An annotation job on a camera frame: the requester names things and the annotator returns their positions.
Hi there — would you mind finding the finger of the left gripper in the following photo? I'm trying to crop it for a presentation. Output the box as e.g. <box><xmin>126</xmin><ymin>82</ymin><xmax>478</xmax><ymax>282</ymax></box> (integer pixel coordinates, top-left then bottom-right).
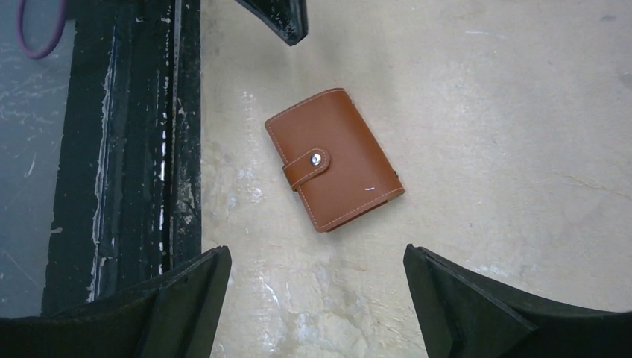
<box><xmin>237</xmin><ymin>0</ymin><xmax>309</xmax><ymax>46</ymax></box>

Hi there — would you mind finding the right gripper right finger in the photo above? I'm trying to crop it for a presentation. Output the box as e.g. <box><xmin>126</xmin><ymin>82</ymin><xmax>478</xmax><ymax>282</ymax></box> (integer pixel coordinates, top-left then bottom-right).
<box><xmin>403</xmin><ymin>245</ymin><xmax>631</xmax><ymax>357</ymax></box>

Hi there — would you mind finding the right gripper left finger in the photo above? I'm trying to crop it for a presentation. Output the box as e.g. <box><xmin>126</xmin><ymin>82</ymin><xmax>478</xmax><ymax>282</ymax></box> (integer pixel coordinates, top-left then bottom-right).
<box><xmin>1</xmin><ymin>246</ymin><xmax>232</xmax><ymax>357</ymax></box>

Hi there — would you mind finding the brown leather card holder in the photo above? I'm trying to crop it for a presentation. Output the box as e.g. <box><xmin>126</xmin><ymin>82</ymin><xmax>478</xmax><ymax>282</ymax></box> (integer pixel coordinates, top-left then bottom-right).
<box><xmin>265</xmin><ymin>88</ymin><xmax>405</xmax><ymax>233</ymax></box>

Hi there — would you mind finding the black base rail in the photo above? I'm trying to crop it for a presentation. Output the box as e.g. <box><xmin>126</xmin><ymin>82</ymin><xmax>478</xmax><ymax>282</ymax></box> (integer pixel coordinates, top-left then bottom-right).
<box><xmin>41</xmin><ymin>1</ymin><xmax>202</xmax><ymax>316</ymax></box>

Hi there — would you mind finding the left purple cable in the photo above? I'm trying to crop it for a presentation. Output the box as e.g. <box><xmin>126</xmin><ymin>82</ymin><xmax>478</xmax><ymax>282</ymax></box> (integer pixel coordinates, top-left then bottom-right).
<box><xmin>17</xmin><ymin>0</ymin><xmax>69</xmax><ymax>60</ymax></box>

